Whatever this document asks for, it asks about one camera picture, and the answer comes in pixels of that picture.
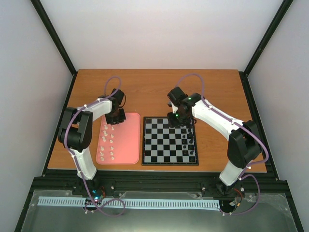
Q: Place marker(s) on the black chess piece on board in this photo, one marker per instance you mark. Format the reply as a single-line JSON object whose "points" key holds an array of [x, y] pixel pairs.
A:
{"points": [[190, 135]]}

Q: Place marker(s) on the light blue slotted cable duct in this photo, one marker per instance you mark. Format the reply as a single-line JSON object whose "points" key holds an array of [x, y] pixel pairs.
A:
{"points": [[131, 203]]}

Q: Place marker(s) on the pink plastic tray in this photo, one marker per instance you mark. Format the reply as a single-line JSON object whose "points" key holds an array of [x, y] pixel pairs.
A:
{"points": [[119, 144]]}

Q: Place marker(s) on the black white chessboard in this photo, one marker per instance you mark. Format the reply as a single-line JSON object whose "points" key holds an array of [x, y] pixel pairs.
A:
{"points": [[166, 146]]}

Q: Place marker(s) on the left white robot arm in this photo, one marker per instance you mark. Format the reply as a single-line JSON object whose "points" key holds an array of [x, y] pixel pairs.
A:
{"points": [[75, 131]]}

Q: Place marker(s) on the black aluminium frame rail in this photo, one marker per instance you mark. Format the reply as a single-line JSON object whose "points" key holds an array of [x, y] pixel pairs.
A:
{"points": [[121, 181]]}

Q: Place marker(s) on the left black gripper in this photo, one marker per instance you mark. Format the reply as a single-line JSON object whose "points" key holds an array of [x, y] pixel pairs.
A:
{"points": [[120, 120]]}

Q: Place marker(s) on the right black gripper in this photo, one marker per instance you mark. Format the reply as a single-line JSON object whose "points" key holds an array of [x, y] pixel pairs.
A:
{"points": [[172, 122]]}

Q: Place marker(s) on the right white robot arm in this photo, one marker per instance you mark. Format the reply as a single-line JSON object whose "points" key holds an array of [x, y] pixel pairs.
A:
{"points": [[244, 144]]}

